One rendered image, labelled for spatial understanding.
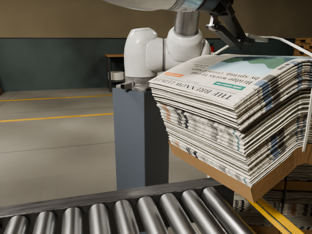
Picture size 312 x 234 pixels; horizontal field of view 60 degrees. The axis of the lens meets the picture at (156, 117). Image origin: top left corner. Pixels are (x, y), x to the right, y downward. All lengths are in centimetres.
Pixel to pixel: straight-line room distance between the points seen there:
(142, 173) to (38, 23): 654
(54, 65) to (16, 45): 96
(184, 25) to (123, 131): 56
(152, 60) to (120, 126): 35
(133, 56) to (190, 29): 27
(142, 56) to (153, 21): 656
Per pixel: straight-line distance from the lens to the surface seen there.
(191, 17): 115
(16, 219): 78
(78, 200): 80
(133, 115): 125
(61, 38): 751
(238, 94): 47
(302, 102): 60
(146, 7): 48
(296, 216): 140
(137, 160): 132
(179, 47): 119
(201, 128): 58
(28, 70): 764
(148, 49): 123
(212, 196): 80
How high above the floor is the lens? 121
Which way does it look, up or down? 16 degrees down
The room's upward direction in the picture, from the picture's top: straight up
